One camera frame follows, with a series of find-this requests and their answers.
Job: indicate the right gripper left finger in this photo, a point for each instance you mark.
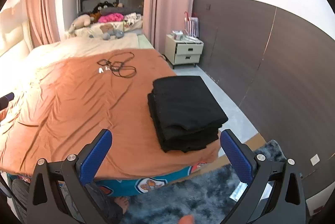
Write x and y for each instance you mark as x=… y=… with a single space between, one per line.
x=92 y=155

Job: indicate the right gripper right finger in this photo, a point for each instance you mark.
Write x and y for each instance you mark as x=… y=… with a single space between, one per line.
x=240 y=156

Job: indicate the teal cartoon bed sheet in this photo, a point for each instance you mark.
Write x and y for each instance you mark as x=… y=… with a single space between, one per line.
x=127 y=188

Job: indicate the person's bare foot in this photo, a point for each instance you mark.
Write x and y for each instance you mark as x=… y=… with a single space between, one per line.
x=122 y=202

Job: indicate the grey fluffy rug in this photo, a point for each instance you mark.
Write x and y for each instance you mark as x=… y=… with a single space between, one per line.
x=207 y=197

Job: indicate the orange-brown duvet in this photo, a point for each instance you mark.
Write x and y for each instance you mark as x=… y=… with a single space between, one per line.
x=63 y=106

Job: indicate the folded black clothes stack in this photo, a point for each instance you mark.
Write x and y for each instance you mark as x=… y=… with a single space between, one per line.
x=185 y=114

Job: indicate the cream bedside table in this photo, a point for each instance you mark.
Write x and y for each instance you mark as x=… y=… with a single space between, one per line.
x=182 y=52

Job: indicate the white teddy bear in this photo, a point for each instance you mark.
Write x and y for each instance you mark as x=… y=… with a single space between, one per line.
x=83 y=20

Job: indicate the striped gift bag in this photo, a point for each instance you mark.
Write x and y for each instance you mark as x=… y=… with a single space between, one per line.
x=191 y=26

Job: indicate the pink plush toy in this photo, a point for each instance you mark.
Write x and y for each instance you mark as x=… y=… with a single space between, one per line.
x=113 y=17

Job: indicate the cream upholstered headboard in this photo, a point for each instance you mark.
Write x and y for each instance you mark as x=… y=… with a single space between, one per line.
x=15 y=33

